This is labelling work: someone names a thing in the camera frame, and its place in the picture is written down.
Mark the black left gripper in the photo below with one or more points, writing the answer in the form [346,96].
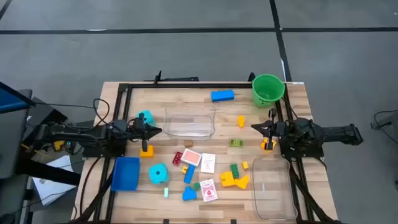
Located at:
[136,130]

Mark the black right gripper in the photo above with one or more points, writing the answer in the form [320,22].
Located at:
[275,130]

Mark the teal foam die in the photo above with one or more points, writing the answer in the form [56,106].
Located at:
[158,173]
[150,118]

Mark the narrow yellow toy brick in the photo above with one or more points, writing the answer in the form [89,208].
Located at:
[241,121]

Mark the light green toy brick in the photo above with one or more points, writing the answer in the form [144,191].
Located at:
[236,143]

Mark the red toy brick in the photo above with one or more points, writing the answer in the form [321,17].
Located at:
[177,158]

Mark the brown wooden block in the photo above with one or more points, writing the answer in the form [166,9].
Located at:
[188,143]

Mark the small yellow toy brick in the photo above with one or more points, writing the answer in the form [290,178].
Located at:
[184,170]
[245,165]

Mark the card deck with orange face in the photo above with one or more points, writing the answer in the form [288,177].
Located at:
[191,157]

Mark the large blue toy brick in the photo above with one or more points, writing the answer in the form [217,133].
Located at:
[222,96]

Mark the long blue brick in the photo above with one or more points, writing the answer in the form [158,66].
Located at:
[189,175]

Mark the small mint block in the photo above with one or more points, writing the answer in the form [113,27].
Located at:
[166,193]

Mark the small dark green brick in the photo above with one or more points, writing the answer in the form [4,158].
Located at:
[196,186]

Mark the blue rounded toy block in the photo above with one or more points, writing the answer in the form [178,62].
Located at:
[188,194]

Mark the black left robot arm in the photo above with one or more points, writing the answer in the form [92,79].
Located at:
[93,135]

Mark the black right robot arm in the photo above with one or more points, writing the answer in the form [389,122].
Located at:
[326,133]

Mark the clear plastic bin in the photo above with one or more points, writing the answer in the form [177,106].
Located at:
[273,186]
[189,124]

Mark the green monster-face bucket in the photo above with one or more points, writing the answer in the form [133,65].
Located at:
[268,88]

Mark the blue plastic tray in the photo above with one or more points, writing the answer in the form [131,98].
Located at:
[126,174]

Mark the yellow wedge block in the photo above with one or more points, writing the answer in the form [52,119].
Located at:
[243,183]

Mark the large yellow notched block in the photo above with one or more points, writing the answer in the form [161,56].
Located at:
[227,180]

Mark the card deck with red print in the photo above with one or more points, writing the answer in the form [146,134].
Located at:
[208,190]

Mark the yellow connector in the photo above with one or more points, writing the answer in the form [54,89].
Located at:
[59,145]

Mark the black side cart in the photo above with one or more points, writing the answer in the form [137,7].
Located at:
[46,174]

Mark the white paper sheet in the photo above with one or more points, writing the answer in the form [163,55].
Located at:
[51,189]

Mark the grey equipment stand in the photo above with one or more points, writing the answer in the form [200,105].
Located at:
[388,121]

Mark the monitor with blue screen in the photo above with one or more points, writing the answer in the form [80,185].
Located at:
[9,99]

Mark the black frame foot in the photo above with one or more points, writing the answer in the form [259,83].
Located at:
[251,77]

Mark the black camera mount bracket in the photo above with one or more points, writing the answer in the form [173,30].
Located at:
[174,79]

